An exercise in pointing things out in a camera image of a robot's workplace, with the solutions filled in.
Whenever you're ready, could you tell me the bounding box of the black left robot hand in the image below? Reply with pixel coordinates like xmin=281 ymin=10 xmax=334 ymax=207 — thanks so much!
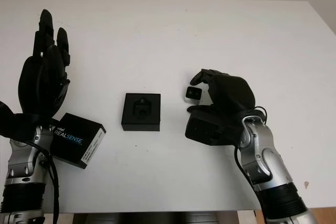
xmin=17 ymin=9 xmax=71 ymax=119

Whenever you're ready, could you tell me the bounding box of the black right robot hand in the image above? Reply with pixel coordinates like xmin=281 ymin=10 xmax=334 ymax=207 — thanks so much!
xmin=186 ymin=68 xmax=257 ymax=118

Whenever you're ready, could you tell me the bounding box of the small silver depth camera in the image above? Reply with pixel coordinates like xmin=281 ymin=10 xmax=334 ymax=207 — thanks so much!
xmin=185 ymin=86 xmax=203 ymax=103

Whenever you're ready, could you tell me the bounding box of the black RealSense box lid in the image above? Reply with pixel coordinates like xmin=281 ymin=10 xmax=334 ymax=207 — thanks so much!
xmin=51 ymin=112 xmax=107 ymax=169

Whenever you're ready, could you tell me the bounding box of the dark grey robot torso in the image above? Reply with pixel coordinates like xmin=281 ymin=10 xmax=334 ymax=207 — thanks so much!
xmin=72 ymin=209 xmax=239 ymax=224

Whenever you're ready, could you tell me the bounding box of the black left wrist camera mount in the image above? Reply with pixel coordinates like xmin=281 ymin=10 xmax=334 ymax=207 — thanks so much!
xmin=0 ymin=100 xmax=62 ymax=141

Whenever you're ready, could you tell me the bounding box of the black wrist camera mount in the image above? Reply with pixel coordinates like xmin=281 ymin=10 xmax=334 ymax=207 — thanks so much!
xmin=185 ymin=112 xmax=242 ymax=146
xmin=0 ymin=100 xmax=62 ymax=141

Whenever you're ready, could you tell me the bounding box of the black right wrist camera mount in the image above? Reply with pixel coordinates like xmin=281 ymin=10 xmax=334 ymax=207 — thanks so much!
xmin=185 ymin=112 xmax=242 ymax=146

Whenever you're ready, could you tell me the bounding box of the black camera box base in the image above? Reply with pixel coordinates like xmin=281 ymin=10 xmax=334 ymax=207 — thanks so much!
xmin=121 ymin=92 xmax=161 ymax=132

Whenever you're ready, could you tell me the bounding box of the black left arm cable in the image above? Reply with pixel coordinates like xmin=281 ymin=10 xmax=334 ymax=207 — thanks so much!
xmin=26 ymin=141 xmax=60 ymax=224

